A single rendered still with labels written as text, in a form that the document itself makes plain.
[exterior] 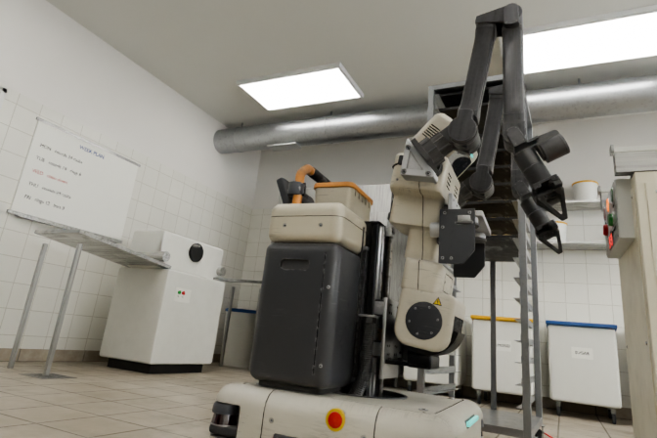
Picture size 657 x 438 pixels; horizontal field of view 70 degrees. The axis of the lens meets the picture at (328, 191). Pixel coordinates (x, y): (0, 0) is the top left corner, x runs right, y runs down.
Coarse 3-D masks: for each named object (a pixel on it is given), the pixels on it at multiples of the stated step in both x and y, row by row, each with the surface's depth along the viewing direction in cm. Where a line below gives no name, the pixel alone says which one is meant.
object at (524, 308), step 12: (528, 312) 204; (528, 324) 201; (528, 336) 199; (528, 348) 198; (528, 360) 196; (528, 372) 195; (528, 384) 194; (528, 396) 192; (528, 408) 191; (528, 420) 190; (528, 432) 188
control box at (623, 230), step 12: (624, 180) 106; (612, 192) 108; (624, 192) 105; (612, 204) 111; (624, 204) 104; (624, 216) 104; (612, 228) 112; (624, 228) 103; (612, 240) 111; (624, 240) 104; (612, 252) 117; (624, 252) 115
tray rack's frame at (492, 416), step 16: (464, 80) 251; (496, 80) 243; (528, 112) 272; (528, 128) 289; (496, 368) 258; (496, 384) 255; (496, 400) 253; (496, 416) 223; (512, 416) 229; (496, 432) 194; (512, 432) 191
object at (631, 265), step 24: (648, 192) 99; (648, 216) 98; (648, 240) 96; (624, 264) 116; (648, 264) 95; (624, 288) 118; (648, 288) 94; (624, 312) 119; (648, 312) 93; (648, 336) 93; (648, 360) 93; (648, 384) 94; (648, 408) 95; (648, 432) 95
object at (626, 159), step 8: (616, 152) 105; (624, 152) 104; (632, 152) 104; (640, 152) 103; (648, 152) 102; (656, 152) 102; (616, 160) 104; (624, 160) 104; (632, 160) 103; (640, 160) 102; (648, 160) 102; (656, 160) 101; (616, 168) 104; (624, 168) 103; (632, 168) 103; (640, 168) 102; (648, 168) 101; (656, 168) 101
